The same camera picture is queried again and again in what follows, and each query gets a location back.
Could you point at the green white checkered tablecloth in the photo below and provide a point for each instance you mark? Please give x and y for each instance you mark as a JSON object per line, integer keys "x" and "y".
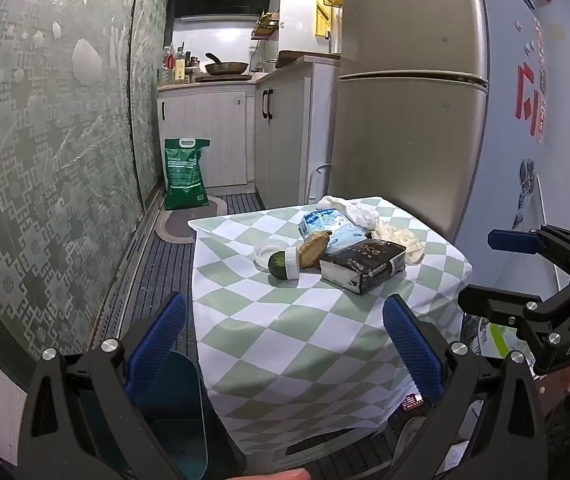
{"x": 275, "y": 340}

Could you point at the white tissue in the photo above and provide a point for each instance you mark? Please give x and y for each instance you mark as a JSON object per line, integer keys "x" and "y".
{"x": 360, "y": 212}

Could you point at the grey cartoon fridge sticker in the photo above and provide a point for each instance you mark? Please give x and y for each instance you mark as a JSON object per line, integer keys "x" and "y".
{"x": 526, "y": 185}

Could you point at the white green plastic bag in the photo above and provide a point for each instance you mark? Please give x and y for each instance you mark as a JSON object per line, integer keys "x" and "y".
{"x": 502, "y": 345}

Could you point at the person's left hand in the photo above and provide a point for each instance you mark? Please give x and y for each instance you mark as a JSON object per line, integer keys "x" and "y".
{"x": 277, "y": 475}

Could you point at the patterned glass sliding door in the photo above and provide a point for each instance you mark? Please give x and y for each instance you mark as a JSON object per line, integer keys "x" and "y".
{"x": 50, "y": 170}
{"x": 147, "y": 85}

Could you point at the dark stove plate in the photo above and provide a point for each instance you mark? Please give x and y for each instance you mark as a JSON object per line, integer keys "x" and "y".
{"x": 222, "y": 78}

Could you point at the small red lit device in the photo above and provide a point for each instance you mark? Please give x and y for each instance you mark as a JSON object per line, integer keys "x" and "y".
{"x": 412, "y": 402}

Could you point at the cream paper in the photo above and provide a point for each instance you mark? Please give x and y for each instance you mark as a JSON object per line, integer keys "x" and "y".
{"x": 402, "y": 240}

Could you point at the yellow sticky note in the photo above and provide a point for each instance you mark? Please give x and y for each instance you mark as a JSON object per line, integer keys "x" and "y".
{"x": 556, "y": 32}

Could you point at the green rice bag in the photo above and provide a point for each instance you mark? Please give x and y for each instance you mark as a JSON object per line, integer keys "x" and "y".
{"x": 185, "y": 175}

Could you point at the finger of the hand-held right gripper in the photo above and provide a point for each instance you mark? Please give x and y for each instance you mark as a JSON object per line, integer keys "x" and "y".
{"x": 515, "y": 240}
{"x": 495, "y": 302}

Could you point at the oval grey floor mat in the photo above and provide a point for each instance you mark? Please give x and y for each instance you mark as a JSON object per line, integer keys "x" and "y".
{"x": 182, "y": 225}

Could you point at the wooden cutting board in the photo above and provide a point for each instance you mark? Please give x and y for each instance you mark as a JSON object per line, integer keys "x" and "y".
{"x": 300, "y": 55}

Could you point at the frying pan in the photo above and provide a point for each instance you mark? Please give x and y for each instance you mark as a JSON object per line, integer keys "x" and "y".
{"x": 226, "y": 66}

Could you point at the teal plastic bin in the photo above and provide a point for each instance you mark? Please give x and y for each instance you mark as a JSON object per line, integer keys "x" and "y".
{"x": 175, "y": 410}

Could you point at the black carton box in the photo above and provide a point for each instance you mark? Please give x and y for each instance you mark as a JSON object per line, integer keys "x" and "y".
{"x": 365, "y": 265}

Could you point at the small green white bottle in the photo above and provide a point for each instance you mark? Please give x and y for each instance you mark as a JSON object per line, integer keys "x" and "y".
{"x": 285, "y": 264}

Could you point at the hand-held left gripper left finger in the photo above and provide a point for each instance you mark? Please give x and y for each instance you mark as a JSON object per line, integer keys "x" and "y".
{"x": 160, "y": 345}

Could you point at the silver refrigerator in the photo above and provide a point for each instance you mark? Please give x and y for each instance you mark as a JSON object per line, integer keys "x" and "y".
{"x": 405, "y": 135}

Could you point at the red fridge sticker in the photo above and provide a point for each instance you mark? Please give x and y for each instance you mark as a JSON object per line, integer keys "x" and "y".
{"x": 530, "y": 97}

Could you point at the blue cartoon plastic packet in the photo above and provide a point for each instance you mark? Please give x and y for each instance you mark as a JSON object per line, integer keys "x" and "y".
{"x": 332, "y": 227}

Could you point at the yellow oil bottle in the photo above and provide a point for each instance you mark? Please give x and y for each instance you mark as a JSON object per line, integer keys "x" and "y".
{"x": 180, "y": 67}

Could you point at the person's right hand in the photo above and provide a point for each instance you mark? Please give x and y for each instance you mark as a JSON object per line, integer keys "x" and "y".
{"x": 562, "y": 387}

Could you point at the yellow hanging rack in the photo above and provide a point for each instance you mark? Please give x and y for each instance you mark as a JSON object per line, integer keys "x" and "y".
{"x": 326, "y": 12}

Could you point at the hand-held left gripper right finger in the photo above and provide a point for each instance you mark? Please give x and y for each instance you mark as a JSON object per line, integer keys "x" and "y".
{"x": 412, "y": 355}

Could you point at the grey shoe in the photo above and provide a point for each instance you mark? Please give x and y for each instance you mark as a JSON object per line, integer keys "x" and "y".
{"x": 410, "y": 437}

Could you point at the wall spice rack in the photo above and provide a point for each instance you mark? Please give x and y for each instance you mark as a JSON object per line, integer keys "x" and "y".
{"x": 266, "y": 27}

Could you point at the white kitchen cabinet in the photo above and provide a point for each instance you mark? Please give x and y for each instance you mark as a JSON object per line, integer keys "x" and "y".
{"x": 285, "y": 150}
{"x": 205, "y": 135}

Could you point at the clear bottle red label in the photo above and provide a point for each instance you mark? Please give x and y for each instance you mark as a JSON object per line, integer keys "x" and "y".
{"x": 167, "y": 67}

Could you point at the dark sauce bottle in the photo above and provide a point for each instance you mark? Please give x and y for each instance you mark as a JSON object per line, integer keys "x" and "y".
{"x": 192, "y": 67}

